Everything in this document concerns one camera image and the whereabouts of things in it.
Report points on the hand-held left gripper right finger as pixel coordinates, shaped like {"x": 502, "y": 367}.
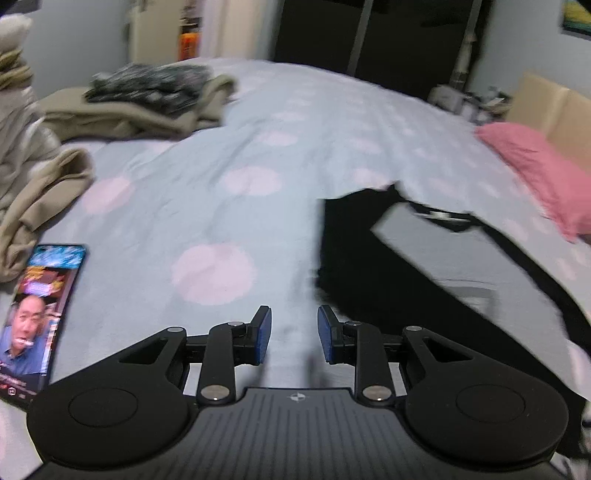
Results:
{"x": 325, "y": 339}

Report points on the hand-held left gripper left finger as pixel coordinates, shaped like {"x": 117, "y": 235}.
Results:
{"x": 263, "y": 334}

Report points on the grey shirt with black trim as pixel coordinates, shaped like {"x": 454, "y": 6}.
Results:
{"x": 438, "y": 258}

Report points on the bed with dotted sheet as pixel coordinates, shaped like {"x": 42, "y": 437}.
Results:
{"x": 207, "y": 184}

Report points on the smartphone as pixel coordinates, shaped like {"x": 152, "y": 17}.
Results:
{"x": 37, "y": 323}

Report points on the beige folded blanket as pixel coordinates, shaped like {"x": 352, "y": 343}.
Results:
{"x": 138, "y": 122}

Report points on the tan loose garment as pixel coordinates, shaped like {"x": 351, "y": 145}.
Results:
{"x": 41, "y": 198}

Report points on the pink pillow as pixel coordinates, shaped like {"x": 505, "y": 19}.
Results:
{"x": 540, "y": 170}

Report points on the white bedside cabinet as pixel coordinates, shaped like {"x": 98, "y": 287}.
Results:
{"x": 461, "y": 101}

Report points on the dark floral garment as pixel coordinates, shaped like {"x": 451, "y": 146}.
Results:
{"x": 147, "y": 85}

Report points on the orange stool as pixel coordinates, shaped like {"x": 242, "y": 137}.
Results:
{"x": 189, "y": 46}

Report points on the black sliding wardrobe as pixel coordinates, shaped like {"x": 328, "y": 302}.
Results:
{"x": 406, "y": 41}

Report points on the cream padded headboard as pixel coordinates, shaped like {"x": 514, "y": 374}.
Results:
{"x": 554, "y": 110}

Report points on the framed yellow painting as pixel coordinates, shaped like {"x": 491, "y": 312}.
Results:
{"x": 577, "y": 16}

